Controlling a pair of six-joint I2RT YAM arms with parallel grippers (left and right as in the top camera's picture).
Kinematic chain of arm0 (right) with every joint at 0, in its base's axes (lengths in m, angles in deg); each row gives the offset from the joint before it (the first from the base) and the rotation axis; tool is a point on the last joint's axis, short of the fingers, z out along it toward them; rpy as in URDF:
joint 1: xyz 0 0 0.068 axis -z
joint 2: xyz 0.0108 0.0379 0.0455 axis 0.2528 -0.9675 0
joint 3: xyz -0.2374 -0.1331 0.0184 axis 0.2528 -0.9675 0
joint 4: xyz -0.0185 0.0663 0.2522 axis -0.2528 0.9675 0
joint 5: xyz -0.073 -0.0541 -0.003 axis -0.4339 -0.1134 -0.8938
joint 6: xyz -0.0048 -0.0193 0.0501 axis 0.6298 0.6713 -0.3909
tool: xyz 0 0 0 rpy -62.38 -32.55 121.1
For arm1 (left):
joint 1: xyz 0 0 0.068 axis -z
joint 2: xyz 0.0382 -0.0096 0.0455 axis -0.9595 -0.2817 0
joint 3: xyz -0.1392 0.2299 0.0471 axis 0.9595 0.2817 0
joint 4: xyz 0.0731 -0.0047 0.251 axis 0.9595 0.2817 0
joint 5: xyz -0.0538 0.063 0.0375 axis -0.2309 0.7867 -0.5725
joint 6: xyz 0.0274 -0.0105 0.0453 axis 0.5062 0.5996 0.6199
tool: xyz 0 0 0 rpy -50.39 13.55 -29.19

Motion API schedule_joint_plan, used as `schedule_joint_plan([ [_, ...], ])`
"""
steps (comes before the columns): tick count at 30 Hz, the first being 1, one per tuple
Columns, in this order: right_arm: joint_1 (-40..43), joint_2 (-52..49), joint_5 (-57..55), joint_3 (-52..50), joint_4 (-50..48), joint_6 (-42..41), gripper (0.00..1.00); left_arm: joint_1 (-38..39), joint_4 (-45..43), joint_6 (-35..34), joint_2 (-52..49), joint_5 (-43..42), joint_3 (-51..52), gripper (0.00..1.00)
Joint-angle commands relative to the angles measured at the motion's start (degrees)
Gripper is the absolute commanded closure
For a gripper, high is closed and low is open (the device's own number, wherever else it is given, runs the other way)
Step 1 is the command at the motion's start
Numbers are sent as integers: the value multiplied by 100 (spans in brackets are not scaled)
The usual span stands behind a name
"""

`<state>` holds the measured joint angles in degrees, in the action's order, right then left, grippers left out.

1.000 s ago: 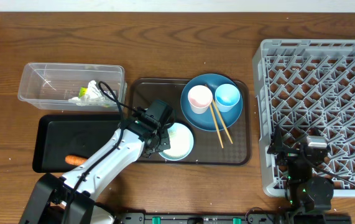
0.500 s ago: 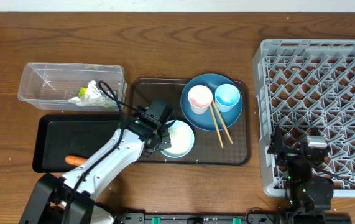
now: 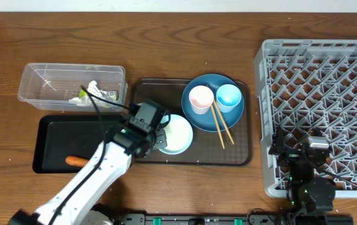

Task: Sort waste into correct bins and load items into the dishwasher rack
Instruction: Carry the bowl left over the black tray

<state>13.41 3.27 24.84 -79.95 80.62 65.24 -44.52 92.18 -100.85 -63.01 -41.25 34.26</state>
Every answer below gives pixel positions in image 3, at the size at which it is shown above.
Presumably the light blue bowl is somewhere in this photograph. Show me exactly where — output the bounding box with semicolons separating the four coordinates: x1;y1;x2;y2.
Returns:
159;114;193;155

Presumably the orange carrot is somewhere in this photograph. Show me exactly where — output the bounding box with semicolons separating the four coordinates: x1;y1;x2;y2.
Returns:
65;156;89;168

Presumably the white napkin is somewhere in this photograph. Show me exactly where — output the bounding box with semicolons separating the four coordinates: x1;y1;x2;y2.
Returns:
69;81;118;108

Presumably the green snack wrapper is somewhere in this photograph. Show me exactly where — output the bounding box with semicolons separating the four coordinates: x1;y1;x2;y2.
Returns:
78;89;86;99

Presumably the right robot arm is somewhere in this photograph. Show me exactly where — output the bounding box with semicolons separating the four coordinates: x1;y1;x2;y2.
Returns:
269;127;336;224

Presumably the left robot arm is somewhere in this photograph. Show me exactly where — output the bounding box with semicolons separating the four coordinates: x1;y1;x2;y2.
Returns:
8;124;134;224

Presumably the grey dishwasher rack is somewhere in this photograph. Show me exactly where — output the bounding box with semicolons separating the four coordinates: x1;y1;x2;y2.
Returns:
254;39;357;198

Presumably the brown serving tray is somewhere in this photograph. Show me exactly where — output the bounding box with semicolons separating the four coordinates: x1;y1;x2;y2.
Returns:
129;78;253;166

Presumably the dark blue plate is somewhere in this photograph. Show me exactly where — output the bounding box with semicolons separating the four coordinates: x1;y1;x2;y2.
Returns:
181;74;245;132

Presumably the light blue cup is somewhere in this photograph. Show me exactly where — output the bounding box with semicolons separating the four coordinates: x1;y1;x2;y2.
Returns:
216;84;242;113

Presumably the pink cup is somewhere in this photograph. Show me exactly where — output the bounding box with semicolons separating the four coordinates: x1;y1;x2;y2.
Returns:
189;86;214;115

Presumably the left wooden chopstick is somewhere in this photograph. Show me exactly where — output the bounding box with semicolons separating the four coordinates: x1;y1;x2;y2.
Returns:
210;104;225;149

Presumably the wooden chopstick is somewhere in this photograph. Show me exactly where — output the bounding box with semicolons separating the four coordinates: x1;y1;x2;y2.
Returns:
210;104;225;149
208;100;234;144

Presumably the right wooden chopstick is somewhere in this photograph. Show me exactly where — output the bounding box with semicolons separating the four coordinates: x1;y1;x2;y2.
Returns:
208;100;234;144

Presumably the black plastic tray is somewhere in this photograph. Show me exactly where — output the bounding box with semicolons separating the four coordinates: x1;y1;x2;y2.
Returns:
33;114;127;174

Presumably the clear plastic bin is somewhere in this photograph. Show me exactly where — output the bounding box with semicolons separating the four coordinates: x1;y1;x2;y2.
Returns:
18;63;128;112

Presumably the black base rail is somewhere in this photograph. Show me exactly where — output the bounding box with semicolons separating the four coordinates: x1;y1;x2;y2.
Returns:
113;211;354;225

